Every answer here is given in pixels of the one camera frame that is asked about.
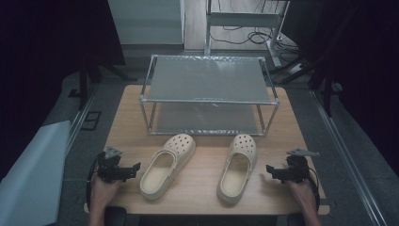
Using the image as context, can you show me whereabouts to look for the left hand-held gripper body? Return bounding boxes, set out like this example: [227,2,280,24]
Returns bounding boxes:
[96,145,127,184]

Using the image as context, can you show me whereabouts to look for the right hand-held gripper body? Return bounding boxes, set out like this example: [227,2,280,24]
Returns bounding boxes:
[280,148,321,185]

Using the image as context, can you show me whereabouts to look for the cream clog shoe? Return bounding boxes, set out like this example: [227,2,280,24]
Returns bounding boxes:
[215,133,259,206]
[138,133,198,202]

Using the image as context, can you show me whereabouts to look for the metal two-tier shoe rack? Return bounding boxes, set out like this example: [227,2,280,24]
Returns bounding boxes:
[138,54,280,137]

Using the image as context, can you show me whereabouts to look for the person's left hand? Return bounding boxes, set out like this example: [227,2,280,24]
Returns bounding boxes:
[89,174,125,211]

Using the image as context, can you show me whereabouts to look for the person's right hand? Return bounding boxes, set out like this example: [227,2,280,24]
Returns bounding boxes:
[285,178,318,216]

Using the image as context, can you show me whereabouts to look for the person's left leg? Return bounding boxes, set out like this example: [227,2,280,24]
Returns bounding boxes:
[104,206,129,226]

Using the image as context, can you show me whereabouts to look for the white board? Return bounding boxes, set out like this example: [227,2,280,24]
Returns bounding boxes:
[0,120,72,226]

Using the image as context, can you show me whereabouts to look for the black tripod stand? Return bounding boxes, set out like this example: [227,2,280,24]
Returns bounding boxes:
[77,55,138,111]
[268,51,335,118]

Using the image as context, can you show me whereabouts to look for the dark curtain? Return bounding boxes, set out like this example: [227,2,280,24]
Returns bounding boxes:
[0,0,127,181]
[280,0,399,177]

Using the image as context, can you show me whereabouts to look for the white cabinet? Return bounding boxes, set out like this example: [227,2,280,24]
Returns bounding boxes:
[107,0,186,47]

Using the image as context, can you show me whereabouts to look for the left hand-held gripper black cable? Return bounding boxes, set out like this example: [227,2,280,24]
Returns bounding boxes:
[86,153,102,212]

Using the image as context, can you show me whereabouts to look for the hand-held gripper black cable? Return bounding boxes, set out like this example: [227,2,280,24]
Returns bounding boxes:
[306,167,322,216]
[86,153,102,212]

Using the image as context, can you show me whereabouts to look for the right hand-held gripper black cable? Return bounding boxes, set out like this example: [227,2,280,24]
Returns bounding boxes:
[306,167,322,216]

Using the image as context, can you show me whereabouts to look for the black floor bracket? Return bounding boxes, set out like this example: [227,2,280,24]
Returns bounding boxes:
[80,109,103,132]

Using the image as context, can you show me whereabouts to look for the aluminium floor rail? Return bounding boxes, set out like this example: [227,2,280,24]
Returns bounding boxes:
[63,89,99,155]
[310,89,390,226]

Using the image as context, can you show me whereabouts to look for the black cables on floor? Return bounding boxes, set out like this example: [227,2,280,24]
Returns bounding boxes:
[209,24,300,55]

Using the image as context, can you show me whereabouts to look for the white metal frame stand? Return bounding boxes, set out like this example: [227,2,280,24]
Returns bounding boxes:
[203,0,290,69]

